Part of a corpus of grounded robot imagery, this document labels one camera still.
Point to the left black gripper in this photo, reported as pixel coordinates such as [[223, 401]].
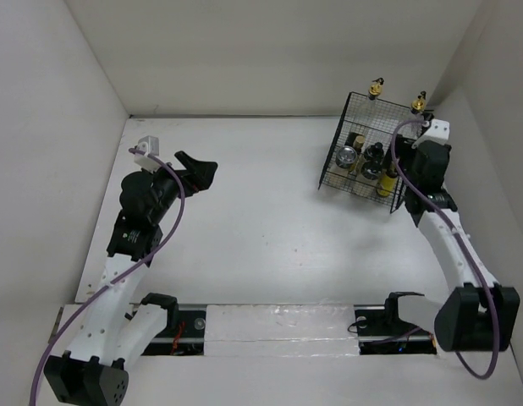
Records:
[[200, 172]]

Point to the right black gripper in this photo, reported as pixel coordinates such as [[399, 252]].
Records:
[[404, 148]]

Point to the small yellow bottle cork cap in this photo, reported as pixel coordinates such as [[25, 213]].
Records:
[[387, 179], [358, 144]]

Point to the spice jar black lid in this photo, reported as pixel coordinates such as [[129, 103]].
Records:
[[371, 172]]

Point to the clear glass oil bottle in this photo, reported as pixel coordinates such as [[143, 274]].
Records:
[[417, 107]]

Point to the spice jar silver lid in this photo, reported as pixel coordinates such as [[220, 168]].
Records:
[[345, 158]]

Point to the glass bottle with dark liquid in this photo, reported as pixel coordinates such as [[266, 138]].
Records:
[[374, 91]]

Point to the white spice jar black cap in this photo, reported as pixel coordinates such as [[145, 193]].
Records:
[[374, 153]]

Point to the brown spice jar black cap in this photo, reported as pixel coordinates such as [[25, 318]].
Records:
[[351, 138]]

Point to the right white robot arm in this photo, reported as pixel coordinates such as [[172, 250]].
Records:
[[479, 313]]

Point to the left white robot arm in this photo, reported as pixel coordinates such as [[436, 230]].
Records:
[[94, 368]]

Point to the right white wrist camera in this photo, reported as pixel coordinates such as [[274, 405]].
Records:
[[436, 130]]

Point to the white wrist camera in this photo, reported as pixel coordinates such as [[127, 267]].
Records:
[[146, 146], [436, 130]]

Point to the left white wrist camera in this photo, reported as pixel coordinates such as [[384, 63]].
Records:
[[146, 146]]

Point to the black wire basket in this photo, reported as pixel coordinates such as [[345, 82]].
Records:
[[376, 125]]

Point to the black metal rail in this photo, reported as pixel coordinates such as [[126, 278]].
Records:
[[288, 331]]

